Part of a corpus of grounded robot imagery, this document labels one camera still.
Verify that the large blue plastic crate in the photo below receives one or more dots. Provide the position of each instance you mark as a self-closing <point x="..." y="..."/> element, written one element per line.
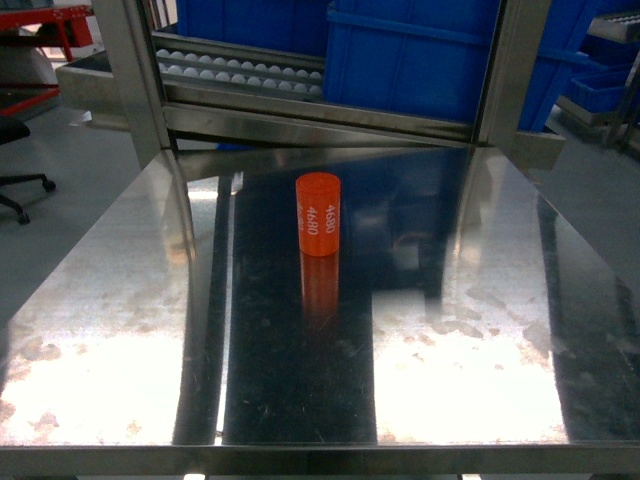
<point x="429" y="58"/>

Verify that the small blue bin right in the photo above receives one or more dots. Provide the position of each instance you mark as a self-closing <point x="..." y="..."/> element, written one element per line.
<point x="598" y="92"/>

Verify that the rear blue plastic crate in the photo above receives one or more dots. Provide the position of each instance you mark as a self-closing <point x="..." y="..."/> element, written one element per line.
<point x="295" y="26"/>

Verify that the orange cylindrical capacitor 4680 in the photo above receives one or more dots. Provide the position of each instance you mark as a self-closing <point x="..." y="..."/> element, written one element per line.
<point x="318" y="204"/>

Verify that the red metal table frame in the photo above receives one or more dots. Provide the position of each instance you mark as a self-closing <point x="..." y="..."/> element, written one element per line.
<point x="64" y="27"/>

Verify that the stainless steel roller rack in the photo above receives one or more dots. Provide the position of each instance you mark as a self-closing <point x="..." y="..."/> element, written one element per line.
<point x="123" y="88"/>

